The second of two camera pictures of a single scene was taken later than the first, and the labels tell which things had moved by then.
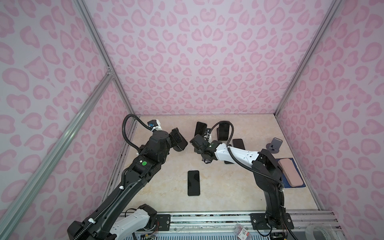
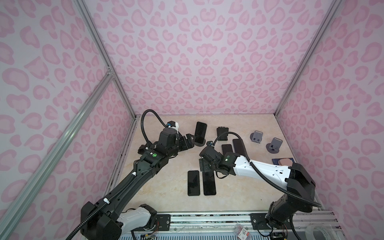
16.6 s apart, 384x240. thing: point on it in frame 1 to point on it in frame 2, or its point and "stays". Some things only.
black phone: (238, 143) stays
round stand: (274, 147) stays
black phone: (223, 131) to (209, 185)
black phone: (200, 128) stays
